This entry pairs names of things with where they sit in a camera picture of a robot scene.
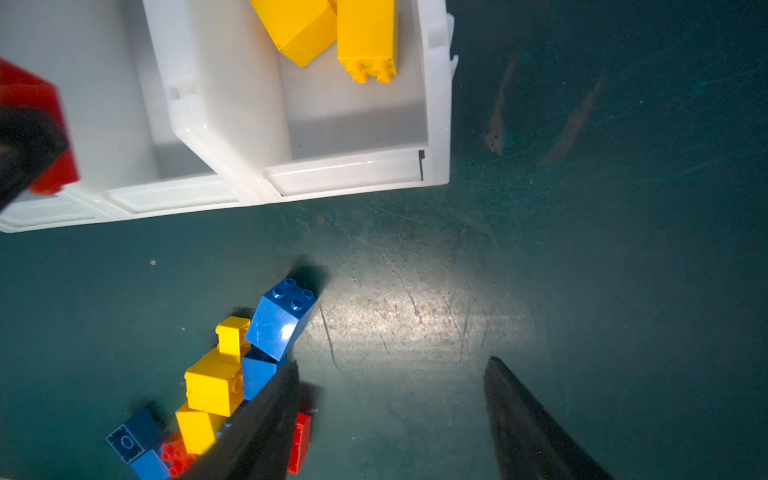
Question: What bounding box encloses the blue lego middle brick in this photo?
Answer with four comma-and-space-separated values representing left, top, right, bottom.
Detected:
242, 346, 287, 401

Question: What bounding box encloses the blue lego upturned brick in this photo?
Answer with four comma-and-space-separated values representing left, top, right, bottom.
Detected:
105, 407, 163, 465

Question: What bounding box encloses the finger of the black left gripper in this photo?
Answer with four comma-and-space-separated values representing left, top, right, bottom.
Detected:
1, 106, 69, 210

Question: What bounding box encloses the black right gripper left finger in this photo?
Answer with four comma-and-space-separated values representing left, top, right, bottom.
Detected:
182, 361, 300, 479

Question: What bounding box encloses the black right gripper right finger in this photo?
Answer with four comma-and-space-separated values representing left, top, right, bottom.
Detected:
483, 356, 613, 480

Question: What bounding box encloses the red lego long lower brick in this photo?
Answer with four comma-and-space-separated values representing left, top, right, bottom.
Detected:
160, 432, 198, 478

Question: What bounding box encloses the yellow lego long brick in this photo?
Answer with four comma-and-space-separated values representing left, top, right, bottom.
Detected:
184, 349, 244, 417

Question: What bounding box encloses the yellow lego top brick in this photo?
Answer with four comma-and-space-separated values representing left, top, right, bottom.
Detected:
337, 0, 399, 84

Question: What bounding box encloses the blue lego bottom brick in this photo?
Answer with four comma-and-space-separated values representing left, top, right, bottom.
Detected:
130, 450, 171, 480

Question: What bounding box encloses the white middle bin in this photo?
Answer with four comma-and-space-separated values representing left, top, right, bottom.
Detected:
1, 1, 242, 233

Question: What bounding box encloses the blue lego top brick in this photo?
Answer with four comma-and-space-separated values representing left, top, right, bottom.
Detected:
245, 278, 317, 360

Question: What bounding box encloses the red lego small brick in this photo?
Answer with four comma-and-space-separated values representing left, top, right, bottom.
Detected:
1, 60, 80, 207

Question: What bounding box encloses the red lego right brick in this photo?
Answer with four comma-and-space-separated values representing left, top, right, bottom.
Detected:
287, 412, 313, 475

